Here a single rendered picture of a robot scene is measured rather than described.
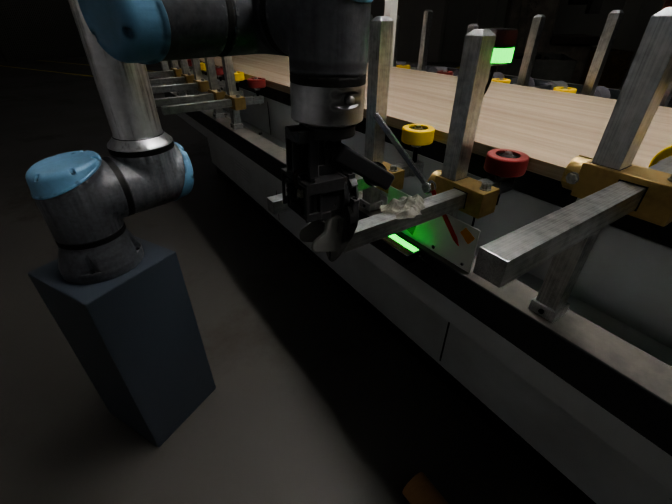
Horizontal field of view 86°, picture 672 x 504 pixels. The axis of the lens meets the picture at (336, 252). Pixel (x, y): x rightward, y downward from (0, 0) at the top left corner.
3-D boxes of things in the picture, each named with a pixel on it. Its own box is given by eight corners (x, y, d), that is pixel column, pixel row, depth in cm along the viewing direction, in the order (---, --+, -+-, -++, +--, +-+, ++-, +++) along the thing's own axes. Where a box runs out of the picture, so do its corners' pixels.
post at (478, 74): (436, 275, 82) (484, 29, 56) (425, 267, 85) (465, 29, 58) (446, 270, 84) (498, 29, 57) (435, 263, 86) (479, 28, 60)
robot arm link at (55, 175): (44, 230, 88) (8, 160, 78) (117, 206, 98) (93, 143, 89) (65, 253, 79) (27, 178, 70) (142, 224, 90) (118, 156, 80)
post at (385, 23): (369, 224, 99) (381, 16, 72) (361, 219, 101) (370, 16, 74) (378, 221, 100) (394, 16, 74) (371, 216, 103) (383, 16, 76)
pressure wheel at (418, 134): (429, 176, 91) (436, 130, 85) (398, 174, 92) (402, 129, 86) (427, 165, 98) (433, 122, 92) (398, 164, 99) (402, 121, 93)
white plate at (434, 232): (468, 273, 73) (479, 231, 67) (384, 222, 91) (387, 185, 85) (470, 272, 73) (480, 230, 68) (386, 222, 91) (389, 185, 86)
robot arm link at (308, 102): (338, 76, 48) (384, 86, 41) (336, 114, 50) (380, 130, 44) (277, 78, 44) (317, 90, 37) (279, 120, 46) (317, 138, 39)
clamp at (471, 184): (477, 219, 67) (483, 194, 64) (424, 194, 76) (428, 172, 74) (496, 212, 70) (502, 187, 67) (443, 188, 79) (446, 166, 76)
